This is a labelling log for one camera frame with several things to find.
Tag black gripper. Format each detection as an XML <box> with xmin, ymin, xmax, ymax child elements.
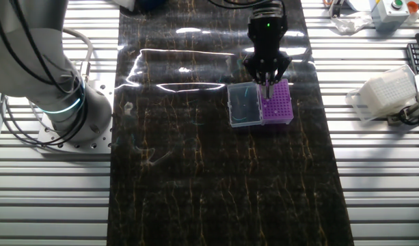
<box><xmin>242</xmin><ymin>15</ymin><xmax>293</xmax><ymax>99</ymax></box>

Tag open purple pipette tip box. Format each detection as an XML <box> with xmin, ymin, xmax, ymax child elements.
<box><xmin>226</xmin><ymin>78</ymin><xmax>295</xmax><ymax>129</ymax></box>

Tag white pipette tip box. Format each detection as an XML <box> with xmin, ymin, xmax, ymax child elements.
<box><xmin>345</xmin><ymin>64</ymin><xmax>418</xmax><ymax>123</ymax></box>

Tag small grey sensor stand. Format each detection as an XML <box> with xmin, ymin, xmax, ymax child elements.
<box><xmin>328</xmin><ymin>0</ymin><xmax>344</xmax><ymax>18</ymax></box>

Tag crumpled clear plastic wrap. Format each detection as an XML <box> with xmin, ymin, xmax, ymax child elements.
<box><xmin>330</xmin><ymin>12</ymin><xmax>373</xmax><ymax>36</ymax></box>

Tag black marble pattern mat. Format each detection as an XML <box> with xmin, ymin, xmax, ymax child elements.
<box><xmin>106</xmin><ymin>0</ymin><xmax>355</xmax><ymax>246</ymax></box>

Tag grey button control box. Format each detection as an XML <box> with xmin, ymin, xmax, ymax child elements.
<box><xmin>370</xmin><ymin>0</ymin><xmax>411</xmax><ymax>32</ymax></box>

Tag dark blue object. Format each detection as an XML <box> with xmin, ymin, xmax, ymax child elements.
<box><xmin>136</xmin><ymin>0</ymin><xmax>170</xmax><ymax>12</ymax></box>

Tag white cloth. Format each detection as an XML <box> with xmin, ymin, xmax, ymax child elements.
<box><xmin>111</xmin><ymin>0</ymin><xmax>137</xmax><ymax>12</ymax></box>

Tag black camera cable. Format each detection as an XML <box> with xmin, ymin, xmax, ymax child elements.
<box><xmin>396</xmin><ymin>105</ymin><xmax>419</xmax><ymax>126</ymax></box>

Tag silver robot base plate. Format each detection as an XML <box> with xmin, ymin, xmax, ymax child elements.
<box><xmin>36</xmin><ymin>72</ymin><xmax>114</xmax><ymax>151</ymax></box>

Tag thick grey robot cable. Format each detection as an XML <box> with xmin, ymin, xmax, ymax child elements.
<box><xmin>62</xmin><ymin>27</ymin><xmax>94</xmax><ymax>83</ymax></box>

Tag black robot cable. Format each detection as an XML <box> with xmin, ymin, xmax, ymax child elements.
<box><xmin>0</xmin><ymin>0</ymin><xmax>80</xmax><ymax>146</ymax></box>
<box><xmin>9</xmin><ymin>0</ymin><xmax>90</xmax><ymax>148</ymax></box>

